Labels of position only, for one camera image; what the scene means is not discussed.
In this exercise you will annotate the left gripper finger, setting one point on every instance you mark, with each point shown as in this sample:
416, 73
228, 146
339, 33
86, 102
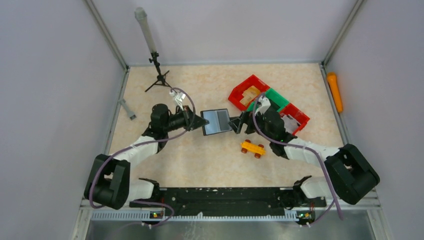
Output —
189, 117
197, 121

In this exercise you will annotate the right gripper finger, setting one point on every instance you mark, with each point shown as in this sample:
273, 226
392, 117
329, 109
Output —
247, 118
236, 123

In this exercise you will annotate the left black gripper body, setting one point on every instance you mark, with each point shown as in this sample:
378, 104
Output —
175, 121

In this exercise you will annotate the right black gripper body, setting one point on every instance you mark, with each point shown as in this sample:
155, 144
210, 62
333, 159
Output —
260, 122

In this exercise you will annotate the black leather card holder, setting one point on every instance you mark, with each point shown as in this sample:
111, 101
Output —
218, 121

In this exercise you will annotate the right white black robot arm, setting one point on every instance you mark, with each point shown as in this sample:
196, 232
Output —
347, 174

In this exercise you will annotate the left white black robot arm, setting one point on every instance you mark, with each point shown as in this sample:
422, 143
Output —
109, 183

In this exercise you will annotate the red bin with wooden blocks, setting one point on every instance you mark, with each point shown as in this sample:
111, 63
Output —
238, 96

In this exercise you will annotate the red bin with plastic bags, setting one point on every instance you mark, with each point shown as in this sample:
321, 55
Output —
294, 119

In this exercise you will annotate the yellow toy brick car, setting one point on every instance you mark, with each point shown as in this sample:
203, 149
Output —
248, 147

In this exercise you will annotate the green plastic bin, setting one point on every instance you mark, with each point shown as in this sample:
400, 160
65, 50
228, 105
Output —
278, 102

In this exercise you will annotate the small grey tool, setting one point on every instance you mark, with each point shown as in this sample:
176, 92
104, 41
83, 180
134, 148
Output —
131, 115

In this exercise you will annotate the orange flashlight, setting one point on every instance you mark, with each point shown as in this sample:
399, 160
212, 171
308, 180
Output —
335, 92

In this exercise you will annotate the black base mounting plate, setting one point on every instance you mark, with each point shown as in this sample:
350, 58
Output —
230, 201

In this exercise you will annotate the black tripod with grey tube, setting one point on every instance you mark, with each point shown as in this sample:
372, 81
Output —
142, 19

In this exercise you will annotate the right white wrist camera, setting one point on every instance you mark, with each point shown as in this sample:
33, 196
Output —
261, 105

